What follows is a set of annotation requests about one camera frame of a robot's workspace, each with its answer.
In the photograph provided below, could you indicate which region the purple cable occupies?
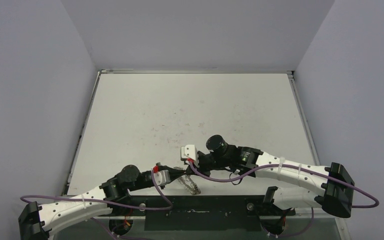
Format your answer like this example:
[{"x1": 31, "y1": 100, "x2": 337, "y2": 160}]
[
  {"x1": 19, "y1": 170, "x2": 174, "y2": 240},
  {"x1": 187, "y1": 160, "x2": 380, "y2": 238}
]

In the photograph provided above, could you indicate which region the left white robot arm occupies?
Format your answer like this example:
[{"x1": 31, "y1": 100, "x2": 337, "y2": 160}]
[{"x1": 18, "y1": 164, "x2": 187, "y2": 240}]

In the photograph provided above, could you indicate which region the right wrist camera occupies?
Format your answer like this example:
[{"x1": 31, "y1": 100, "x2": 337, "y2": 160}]
[{"x1": 180, "y1": 144, "x2": 199, "y2": 167}]

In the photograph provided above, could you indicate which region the metal disc with keyrings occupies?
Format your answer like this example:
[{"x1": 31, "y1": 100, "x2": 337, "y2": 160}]
[{"x1": 174, "y1": 174, "x2": 202, "y2": 196}]

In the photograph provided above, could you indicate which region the aluminium frame rail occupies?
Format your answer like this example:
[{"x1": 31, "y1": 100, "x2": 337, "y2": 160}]
[{"x1": 54, "y1": 195, "x2": 348, "y2": 220}]

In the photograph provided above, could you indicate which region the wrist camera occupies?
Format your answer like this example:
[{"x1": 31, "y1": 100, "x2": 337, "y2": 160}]
[
  {"x1": 180, "y1": 144, "x2": 199, "y2": 167},
  {"x1": 151, "y1": 163, "x2": 171, "y2": 187}
]

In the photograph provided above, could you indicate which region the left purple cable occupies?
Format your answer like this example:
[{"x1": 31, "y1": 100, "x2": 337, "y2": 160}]
[{"x1": 19, "y1": 170, "x2": 174, "y2": 240}]

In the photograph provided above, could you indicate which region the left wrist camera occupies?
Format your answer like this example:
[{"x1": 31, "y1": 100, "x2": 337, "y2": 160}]
[{"x1": 151, "y1": 163, "x2": 171, "y2": 187}]

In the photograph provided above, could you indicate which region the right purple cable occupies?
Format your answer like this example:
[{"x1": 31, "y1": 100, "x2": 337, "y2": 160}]
[{"x1": 187, "y1": 160, "x2": 380, "y2": 238}]

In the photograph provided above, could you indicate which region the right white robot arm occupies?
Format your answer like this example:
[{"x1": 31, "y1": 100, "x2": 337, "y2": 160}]
[{"x1": 180, "y1": 135, "x2": 355, "y2": 218}]

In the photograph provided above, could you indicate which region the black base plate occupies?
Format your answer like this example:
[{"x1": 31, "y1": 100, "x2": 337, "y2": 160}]
[{"x1": 107, "y1": 195, "x2": 296, "y2": 232}]

